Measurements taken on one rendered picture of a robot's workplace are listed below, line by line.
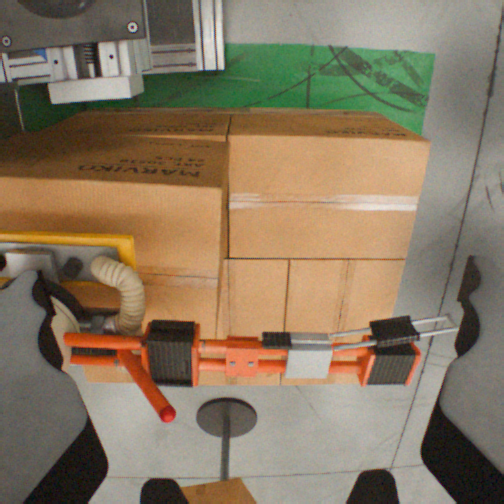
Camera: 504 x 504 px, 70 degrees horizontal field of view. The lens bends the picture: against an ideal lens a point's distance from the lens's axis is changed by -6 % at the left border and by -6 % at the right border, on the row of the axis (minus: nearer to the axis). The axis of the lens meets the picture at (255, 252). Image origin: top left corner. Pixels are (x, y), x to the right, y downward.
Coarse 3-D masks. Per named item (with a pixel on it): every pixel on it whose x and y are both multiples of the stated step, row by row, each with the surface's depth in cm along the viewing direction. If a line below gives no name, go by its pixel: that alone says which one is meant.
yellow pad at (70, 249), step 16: (0, 240) 62; (16, 240) 62; (32, 240) 62; (48, 240) 62; (64, 240) 62; (80, 240) 62; (96, 240) 62; (112, 240) 62; (128, 240) 62; (0, 256) 62; (64, 256) 63; (80, 256) 63; (96, 256) 63; (112, 256) 63; (128, 256) 64; (0, 272) 64; (64, 272) 61; (80, 272) 64
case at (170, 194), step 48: (0, 144) 89; (48, 144) 91; (96, 144) 94; (144, 144) 97; (192, 144) 100; (0, 192) 70; (48, 192) 71; (96, 192) 71; (144, 192) 72; (192, 192) 72; (144, 240) 76; (192, 240) 77; (96, 288) 82; (144, 288) 82; (192, 288) 82
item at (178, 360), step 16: (160, 320) 59; (176, 320) 60; (144, 336) 57; (160, 336) 56; (176, 336) 56; (192, 336) 57; (144, 352) 56; (160, 352) 57; (176, 352) 57; (192, 352) 56; (144, 368) 57; (160, 368) 59; (176, 368) 59; (192, 368) 58; (160, 384) 60; (176, 384) 60; (192, 384) 60
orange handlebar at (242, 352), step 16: (64, 336) 57; (80, 336) 57; (96, 336) 58; (112, 336) 58; (128, 336) 58; (240, 336) 60; (256, 336) 60; (208, 352) 59; (224, 352) 59; (240, 352) 58; (256, 352) 58; (272, 352) 59; (336, 352) 59; (352, 352) 59; (208, 368) 60; (224, 368) 60; (240, 368) 60; (256, 368) 60; (272, 368) 61; (336, 368) 61; (352, 368) 61
